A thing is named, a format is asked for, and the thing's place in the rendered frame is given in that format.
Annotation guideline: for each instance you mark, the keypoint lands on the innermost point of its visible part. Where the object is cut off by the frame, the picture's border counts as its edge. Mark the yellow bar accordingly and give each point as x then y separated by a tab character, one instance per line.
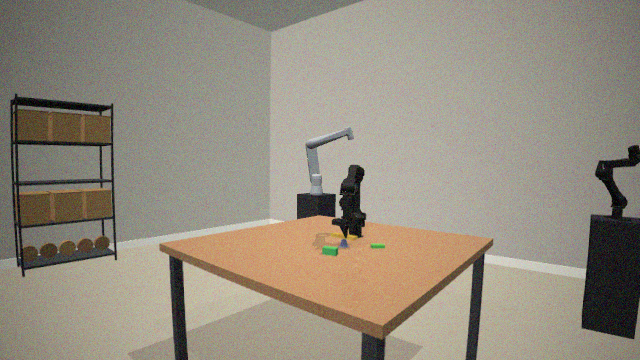
349	237

